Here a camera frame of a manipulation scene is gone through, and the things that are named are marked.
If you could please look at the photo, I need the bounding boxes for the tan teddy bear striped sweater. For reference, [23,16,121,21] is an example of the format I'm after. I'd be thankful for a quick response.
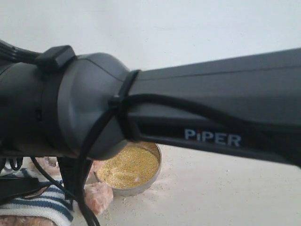
[0,156,113,226]

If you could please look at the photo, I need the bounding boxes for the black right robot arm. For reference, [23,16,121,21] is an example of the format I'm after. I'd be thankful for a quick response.
[0,41,301,192]

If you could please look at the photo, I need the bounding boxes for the yellow millet grains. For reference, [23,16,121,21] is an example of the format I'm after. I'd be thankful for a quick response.
[96,147,159,189]

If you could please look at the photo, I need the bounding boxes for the steel bowl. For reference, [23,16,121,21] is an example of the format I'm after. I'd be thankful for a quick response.
[95,142,162,197]

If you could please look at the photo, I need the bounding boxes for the black zip tie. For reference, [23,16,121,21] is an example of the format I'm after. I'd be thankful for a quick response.
[108,70,140,142]

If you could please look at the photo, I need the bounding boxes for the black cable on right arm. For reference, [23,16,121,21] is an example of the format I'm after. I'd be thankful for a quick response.
[74,93,301,226]

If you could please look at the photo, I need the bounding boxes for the black flat ribbon cable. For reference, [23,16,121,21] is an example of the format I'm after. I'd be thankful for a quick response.
[0,39,40,64]

